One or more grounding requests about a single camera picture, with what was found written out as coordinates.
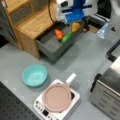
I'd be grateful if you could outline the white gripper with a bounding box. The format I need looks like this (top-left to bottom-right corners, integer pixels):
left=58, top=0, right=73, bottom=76
left=56, top=0, right=98, bottom=23

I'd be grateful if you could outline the orange carrot piece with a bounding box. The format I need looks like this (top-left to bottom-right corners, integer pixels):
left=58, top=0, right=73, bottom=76
left=54, top=29, right=64, bottom=38

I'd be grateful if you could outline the yellow toy vegetable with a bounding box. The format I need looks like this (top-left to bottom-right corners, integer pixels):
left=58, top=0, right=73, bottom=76
left=71, top=22, right=81, bottom=33

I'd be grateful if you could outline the green toy vegetable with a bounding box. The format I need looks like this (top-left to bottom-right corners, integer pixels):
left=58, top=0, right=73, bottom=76
left=62, top=32, right=72, bottom=43

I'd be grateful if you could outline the grey metal drawer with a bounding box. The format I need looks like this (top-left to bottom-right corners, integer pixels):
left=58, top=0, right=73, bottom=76
left=36, top=23, right=83, bottom=61

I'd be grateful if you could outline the wooden cabinet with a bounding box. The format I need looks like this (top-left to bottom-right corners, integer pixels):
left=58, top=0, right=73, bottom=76
left=0, top=0, right=58, bottom=59

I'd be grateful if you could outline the teal bowl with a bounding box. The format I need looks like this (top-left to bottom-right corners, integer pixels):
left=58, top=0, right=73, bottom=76
left=22, top=64, right=48, bottom=87

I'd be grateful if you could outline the pink pan with lid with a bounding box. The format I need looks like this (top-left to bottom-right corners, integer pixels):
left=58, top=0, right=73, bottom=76
left=42, top=73, right=76, bottom=112

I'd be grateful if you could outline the silver toaster oven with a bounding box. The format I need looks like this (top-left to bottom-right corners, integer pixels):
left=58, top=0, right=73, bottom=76
left=90, top=39, right=120, bottom=120

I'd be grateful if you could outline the black cable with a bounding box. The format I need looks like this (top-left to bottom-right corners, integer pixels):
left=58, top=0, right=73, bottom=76
left=47, top=0, right=58, bottom=24

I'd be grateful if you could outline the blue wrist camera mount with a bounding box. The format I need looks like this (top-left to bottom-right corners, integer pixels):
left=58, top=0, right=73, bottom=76
left=61, top=0, right=90, bottom=24

